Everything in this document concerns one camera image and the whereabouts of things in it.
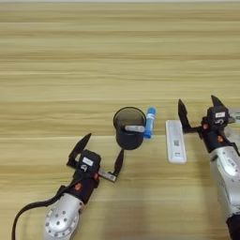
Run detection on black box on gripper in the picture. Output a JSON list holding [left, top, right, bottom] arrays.
[[206, 105, 232, 128], [77, 149, 102, 173]]

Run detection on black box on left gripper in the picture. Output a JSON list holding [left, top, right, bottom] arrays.
[[77, 149, 102, 173]]

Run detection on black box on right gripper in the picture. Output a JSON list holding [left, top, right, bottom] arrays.
[[206, 105, 232, 128]]

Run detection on white marker with black cap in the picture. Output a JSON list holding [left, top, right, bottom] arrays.
[[124, 124, 146, 133]]

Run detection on black mesh pen cup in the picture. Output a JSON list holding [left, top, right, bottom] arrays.
[[112, 106, 147, 151]]

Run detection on blue glue stick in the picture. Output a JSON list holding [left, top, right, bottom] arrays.
[[142, 107, 158, 140]]

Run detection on clear tape roll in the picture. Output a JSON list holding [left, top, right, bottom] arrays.
[[228, 107, 240, 127]]

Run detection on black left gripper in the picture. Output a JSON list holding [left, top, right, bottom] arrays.
[[66, 132, 126, 204]]

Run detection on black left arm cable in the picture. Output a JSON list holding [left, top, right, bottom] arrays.
[[10, 183, 83, 240]]

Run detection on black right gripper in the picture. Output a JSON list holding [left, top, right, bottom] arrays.
[[177, 95, 240, 155]]

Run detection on white rectangular plastic case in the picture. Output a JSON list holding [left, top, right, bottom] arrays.
[[165, 119, 188, 165]]

